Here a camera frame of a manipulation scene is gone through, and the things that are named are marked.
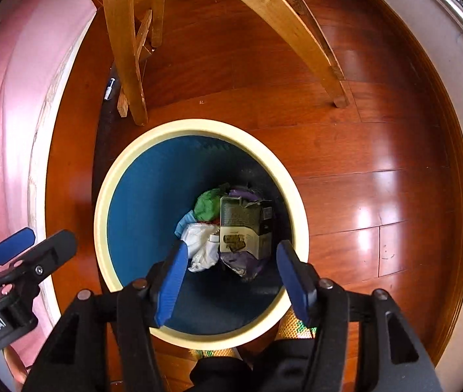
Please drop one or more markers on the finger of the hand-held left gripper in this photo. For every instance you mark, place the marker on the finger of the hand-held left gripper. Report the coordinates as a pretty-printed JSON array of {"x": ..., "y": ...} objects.
[
  {"x": 13, "y": 245},
  {"x": 52, "y": 249}
]

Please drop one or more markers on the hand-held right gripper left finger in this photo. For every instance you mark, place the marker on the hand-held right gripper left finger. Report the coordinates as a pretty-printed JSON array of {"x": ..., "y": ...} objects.
[{"x": 170, "y": 281}]

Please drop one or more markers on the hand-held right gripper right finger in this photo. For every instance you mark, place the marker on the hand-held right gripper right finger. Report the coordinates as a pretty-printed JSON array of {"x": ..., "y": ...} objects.
[{"x": 292, "y": 281}]

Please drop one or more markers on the white bag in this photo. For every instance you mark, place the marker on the white bag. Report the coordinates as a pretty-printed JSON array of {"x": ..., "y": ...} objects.
[{"x": 201, "y": 245}]

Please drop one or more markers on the blue face mask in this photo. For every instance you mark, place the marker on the blue face mask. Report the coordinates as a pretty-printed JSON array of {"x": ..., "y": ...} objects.
[{"x": 184, "y": 222}]

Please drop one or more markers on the round blue trash bin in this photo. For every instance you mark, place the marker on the round blue trash bin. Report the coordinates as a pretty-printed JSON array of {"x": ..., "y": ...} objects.
[{"x": 141, "y": 212}]

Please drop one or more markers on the dark green carton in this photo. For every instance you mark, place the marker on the dark green carton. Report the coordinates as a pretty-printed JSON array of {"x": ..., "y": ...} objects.
[{"x": 239, "y": 228}]

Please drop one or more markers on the green paper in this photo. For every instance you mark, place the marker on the green paper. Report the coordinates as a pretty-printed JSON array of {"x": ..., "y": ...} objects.
[{"x": 209, "y": 206}]

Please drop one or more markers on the person's right knit slipper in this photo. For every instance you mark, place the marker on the person's right knit slipper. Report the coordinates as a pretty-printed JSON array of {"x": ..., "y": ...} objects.
[{"x": 290, "y": 328}]

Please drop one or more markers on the person's knit slipper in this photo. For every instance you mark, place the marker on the person's knit slipper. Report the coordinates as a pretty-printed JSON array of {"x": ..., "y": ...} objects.
[
  {"x": 290, "y": 328},
  {"x": 215, "y": 353}
]

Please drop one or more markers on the person's right leg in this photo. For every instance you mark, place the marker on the person's right leg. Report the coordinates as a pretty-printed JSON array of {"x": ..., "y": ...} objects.
[{"x": 280, "y": 363}]

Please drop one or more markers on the person's leg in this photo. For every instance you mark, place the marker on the person's leg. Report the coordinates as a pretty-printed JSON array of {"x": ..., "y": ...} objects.
[
  {"x": 219, "y": 375},
  {"x": 280, "y": 363}
]

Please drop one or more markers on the person's left knit slipper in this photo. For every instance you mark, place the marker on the person's left knit slipper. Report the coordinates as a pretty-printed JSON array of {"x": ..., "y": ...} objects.
[{"x": 215, "y": 353}]

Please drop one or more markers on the person's left leg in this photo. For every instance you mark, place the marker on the person's left leg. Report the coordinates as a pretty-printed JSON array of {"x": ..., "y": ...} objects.
[{"x": 219, "y": 375}]

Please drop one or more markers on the pink bed sheet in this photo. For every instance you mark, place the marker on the pink bed sheet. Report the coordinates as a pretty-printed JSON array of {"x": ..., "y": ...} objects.
[{"x": 3, "y": 130}]

